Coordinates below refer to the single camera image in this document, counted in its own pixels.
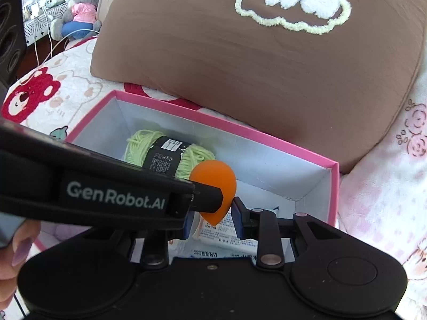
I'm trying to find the orange makeup sponge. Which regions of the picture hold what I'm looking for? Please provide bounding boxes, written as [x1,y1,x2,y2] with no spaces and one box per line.
[190,160,237,226]

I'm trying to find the blue wet wipes pack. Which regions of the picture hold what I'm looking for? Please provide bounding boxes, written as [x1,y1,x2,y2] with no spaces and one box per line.
[168,214,257,262]

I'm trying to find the green yarn ball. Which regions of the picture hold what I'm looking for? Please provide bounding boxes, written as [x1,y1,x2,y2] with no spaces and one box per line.
[124,129,215,180]

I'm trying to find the small white packet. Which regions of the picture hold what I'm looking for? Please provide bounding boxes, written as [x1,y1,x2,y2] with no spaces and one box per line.
[192,210,258,249]

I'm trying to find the purple plush toy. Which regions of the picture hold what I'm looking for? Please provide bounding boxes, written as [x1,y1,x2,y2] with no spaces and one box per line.
[53,224,89,242]

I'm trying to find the person's left hand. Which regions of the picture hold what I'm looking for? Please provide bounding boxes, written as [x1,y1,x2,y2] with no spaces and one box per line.
[0,220,41,310]

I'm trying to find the pink cardboard box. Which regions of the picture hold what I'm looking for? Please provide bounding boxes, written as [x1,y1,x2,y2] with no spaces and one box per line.
[33,90,340,261]

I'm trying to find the bear print bed blanket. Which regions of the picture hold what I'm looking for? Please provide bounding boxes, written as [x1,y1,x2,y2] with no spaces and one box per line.
[0,36,427,320]

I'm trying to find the pink checked pillow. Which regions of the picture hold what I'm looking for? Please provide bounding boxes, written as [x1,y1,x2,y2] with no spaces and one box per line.
[337,69,427,274]

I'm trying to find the patterned bedside table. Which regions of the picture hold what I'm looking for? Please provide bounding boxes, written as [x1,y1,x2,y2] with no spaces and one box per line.
[22,0,68,47]

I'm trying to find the grey plush toy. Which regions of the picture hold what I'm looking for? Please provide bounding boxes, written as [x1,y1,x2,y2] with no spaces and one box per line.
[51,0,101,41]

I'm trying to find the brown embroidered pillow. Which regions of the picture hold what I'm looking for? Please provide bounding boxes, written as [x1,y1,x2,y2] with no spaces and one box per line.
[90,0,426,172]

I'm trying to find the white charging cable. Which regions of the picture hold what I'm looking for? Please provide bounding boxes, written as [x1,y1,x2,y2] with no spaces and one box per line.
[31,3,101,67]

